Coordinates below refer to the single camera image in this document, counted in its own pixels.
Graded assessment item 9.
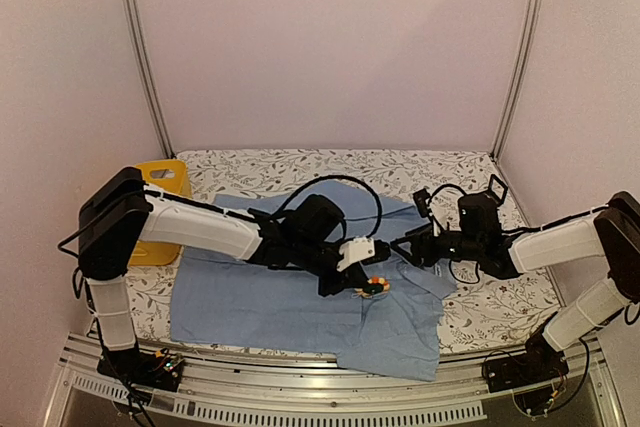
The yellow plastic basket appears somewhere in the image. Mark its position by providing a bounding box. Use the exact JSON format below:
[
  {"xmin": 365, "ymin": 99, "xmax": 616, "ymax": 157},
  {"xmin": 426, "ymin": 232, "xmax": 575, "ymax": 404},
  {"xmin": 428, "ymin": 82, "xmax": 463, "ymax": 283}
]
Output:
[{"xmin": 129, "ymin": 159, "xmax": 194, "ymax": 266}]

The left aluminium frame post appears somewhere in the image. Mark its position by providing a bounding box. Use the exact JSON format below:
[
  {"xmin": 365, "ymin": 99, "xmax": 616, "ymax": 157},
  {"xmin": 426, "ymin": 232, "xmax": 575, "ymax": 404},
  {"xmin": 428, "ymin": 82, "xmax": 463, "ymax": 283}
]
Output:
[{"xmin": 122, "ymin": 0, "xmax": 175, "ymax": 158}]

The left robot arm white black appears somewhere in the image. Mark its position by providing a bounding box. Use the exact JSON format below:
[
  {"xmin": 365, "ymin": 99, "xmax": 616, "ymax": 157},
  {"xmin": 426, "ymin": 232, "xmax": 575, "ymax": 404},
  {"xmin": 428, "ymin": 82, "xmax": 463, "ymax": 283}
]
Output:
[{"xmin": 58, "ymin": 167, "xmax": 375, "ymax": 386}]

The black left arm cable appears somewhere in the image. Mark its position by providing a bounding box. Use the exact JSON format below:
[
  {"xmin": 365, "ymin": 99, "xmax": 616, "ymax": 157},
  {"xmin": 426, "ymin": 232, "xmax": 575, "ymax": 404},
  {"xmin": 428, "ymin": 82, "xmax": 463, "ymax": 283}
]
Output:
[{"xmin": 277, "ymin": 175, "xmax": 384, "ymax": 241}]

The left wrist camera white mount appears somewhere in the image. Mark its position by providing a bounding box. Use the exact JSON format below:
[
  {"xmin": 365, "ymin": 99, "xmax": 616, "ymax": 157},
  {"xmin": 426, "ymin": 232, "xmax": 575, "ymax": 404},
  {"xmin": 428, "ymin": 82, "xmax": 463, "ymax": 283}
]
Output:
[{"xmin": 336, "ymin": 237, "xmax": 391, "ymax": 272}]

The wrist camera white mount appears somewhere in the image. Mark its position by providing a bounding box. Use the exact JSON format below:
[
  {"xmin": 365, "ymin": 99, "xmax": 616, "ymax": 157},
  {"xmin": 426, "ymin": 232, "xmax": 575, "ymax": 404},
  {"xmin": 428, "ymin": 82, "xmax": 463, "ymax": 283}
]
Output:
[
  {"xmin": 413, "ymin": 188, "xmax": 442, "ymax": 236},
  {"xmin": 336, "ymin": 237, "xmax": 391, "ymax": 272}
]

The right aluminium frame post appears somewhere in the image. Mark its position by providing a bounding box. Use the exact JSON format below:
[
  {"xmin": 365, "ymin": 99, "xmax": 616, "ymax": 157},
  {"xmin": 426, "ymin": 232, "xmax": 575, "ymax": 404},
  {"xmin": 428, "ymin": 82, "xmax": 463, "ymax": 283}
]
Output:
[{"xmin": 490, "ymin": 0, "xmax": 543, "ymax": 163}]

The black display box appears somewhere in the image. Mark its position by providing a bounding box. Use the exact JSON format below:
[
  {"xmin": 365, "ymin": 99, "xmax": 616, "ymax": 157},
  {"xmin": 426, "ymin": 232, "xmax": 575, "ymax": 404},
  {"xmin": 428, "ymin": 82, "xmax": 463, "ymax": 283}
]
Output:
[{"xmin": 487, "ymin": 174, "xmax": 509, "ymax": 207}]

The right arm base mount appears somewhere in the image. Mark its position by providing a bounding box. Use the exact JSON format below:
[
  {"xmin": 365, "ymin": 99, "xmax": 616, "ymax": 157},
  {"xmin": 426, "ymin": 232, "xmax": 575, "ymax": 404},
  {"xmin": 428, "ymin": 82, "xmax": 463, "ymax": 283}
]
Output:
[{"xmin": 482, "ymin": 342, "xmax": 569, "ymax": 417}]

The floral white tablecloth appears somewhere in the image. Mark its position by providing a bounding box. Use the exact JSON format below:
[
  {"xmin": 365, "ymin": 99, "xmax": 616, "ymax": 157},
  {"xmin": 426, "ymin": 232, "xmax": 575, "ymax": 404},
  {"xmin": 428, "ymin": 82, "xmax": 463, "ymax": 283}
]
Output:
[{"xmin": 126, "ymin": 149, "xmax": 559, "ymax": 360}]

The yellow orange plush flower brooch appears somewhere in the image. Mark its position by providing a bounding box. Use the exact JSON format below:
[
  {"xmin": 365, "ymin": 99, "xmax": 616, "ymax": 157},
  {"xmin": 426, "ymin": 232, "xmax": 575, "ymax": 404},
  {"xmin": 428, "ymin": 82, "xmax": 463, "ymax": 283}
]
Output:
[{"xmin": 353, "ymin": 276, "xmax": 391, "ymax": 299}]

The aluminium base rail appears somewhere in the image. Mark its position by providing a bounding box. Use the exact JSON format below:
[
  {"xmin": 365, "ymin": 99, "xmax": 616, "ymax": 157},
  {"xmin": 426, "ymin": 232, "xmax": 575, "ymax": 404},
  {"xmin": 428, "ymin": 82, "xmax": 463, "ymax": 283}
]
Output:
[{"xmin": 44, "ymin": 333, "xmax": 628, "ymax": 426}]

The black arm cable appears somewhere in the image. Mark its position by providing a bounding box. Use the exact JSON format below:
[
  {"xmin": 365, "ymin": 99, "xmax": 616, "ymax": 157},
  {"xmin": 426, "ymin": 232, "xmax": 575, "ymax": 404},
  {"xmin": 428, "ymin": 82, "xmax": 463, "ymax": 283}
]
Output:
[
  {"xmin": 429, "ymin": 182, "xmax": 484, "ymax": 286},
  {"xmin": 277, "ymin": 175, "xmax": 384, "ymax": 241}
]

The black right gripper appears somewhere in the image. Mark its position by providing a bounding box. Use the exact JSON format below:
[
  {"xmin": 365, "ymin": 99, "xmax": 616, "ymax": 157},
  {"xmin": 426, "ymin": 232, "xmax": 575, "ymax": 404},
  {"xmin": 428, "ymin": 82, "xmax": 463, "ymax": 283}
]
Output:
[{"xmin": 391, "ymin": 222, "xmax": 483, "ymax": 268}]

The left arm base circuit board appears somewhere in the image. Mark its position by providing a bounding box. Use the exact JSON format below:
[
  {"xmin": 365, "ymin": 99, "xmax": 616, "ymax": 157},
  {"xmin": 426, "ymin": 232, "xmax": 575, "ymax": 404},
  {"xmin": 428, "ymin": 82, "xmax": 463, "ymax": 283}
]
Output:
[{"xmin": 97, "ymin": 348, "xmax": 184, "ymax": 392}]

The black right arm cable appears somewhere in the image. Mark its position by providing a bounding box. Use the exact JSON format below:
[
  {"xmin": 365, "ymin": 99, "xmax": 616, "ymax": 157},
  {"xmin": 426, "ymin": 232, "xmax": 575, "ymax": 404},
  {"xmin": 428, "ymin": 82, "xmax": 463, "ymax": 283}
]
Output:
[{"xmin": 429, "ymin": 182, "xmax": 484, "ymax": 286}]

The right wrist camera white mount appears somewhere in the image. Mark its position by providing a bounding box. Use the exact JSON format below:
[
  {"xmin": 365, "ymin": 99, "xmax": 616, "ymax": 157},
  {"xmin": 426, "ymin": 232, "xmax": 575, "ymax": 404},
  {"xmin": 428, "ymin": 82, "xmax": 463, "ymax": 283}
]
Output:
[{"xmin": 413, "ymin": 188, "xmax": 442, "ymax": 236}]

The light blue shirt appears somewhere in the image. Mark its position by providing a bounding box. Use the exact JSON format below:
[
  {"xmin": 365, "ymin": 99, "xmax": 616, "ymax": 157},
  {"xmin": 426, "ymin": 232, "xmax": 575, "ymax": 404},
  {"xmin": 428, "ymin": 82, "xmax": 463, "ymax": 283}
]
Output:
[{"xmin": 169, "ymin": 180, "xmax": 457, "ymax": 382}]

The aluminium frame post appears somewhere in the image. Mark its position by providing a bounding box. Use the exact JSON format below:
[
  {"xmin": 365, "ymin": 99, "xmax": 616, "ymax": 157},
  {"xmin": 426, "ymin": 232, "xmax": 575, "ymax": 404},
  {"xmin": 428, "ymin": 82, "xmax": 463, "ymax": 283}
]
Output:
[
  {"xmin": 122, "ymin": 0, "xmax": 175, "ymax": 158},
  {"xmin": 490, "ymin": 0, "xmax": 543, "ymax": 163}
]

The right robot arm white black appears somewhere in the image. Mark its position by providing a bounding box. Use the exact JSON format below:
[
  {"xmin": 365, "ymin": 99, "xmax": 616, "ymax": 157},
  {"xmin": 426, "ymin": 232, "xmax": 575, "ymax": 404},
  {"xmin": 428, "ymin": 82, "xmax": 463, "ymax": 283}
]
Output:
[{"xmin": 391, "ymin": 190, "xmax": 639, "ymax": 383}]

